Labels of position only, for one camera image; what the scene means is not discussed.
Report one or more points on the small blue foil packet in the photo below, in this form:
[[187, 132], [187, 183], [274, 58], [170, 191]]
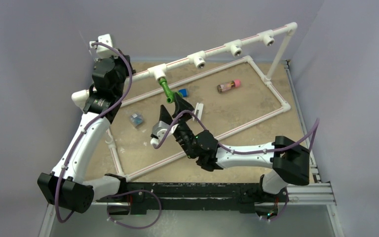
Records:
[[136, 119]]

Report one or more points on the white plastic clip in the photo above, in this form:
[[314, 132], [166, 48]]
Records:
[[198, 111]]

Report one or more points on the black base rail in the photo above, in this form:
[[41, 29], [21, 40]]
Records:
[[245, 198]]

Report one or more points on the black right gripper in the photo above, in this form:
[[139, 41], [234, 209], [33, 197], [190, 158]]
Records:
[[180, 105]]

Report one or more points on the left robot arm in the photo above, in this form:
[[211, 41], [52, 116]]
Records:
[[64, 186]]

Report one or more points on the white PVC pipe frame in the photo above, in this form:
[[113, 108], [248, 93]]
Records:
[[234, 47]]

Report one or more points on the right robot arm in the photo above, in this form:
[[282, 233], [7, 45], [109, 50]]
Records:
[[288, 160]]

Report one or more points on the blue grey small block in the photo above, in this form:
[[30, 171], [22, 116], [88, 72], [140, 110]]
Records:
[[184, 92]]

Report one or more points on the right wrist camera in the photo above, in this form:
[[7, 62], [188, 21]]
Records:
[[160, 131]]

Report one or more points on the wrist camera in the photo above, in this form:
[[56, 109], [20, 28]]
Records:
[[160, 131], [102, 51]]

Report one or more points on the pink capped small bottle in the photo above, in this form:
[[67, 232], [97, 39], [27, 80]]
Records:
[[224, 87]]

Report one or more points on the green plastic water faucet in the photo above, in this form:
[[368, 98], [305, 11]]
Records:
[[168, 92]]

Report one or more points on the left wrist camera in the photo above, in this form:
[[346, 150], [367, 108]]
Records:
[[102, 51]]

